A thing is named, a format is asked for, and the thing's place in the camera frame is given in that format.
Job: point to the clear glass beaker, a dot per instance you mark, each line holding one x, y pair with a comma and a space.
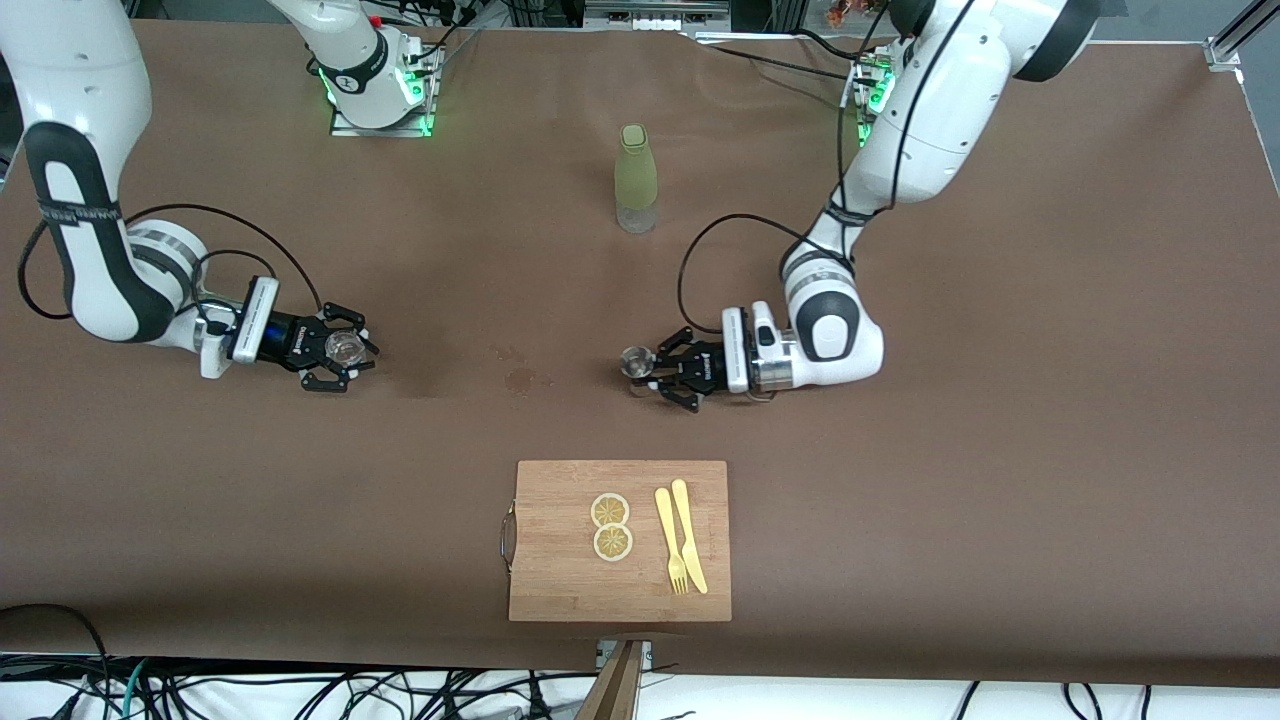
347, 348

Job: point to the lemon slice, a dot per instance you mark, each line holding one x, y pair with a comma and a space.
613, 543
610, 510

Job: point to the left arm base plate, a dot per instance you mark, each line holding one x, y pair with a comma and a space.
866, 128

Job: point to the metal corner bracket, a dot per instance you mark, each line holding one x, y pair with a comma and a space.
1222, 52

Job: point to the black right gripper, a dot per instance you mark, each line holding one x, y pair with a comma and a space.
297, 341

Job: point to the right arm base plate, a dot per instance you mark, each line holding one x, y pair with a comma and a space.
345, 128

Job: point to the steel double jigger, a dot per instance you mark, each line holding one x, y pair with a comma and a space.
636, 360

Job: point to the wooden cutting board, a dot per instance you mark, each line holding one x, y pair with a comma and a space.
560, 560

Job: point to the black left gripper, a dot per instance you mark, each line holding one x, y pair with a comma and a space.
704, 364

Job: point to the wooden post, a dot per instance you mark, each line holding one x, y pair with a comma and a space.
612, 695

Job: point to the grey power strip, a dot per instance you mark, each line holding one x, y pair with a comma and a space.
650, 15

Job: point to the small metal bracket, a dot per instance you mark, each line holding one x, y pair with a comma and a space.
645, 655

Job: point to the yellow plastic fork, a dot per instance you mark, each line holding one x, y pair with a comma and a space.
665, 520

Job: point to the green sleeved glass bottle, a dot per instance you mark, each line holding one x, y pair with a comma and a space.
636, 170

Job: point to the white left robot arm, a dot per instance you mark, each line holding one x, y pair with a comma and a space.
940, 100

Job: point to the yellow plastic knife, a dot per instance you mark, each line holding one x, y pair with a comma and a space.
690, 550

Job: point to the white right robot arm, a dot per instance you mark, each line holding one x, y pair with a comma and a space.
80, 100

